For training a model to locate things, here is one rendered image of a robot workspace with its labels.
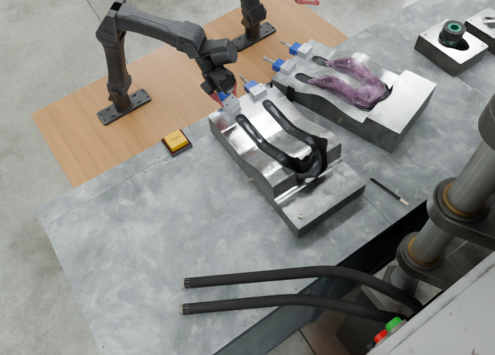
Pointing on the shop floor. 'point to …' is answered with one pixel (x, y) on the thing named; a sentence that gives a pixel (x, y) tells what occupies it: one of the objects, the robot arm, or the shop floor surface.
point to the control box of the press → (448, 320)
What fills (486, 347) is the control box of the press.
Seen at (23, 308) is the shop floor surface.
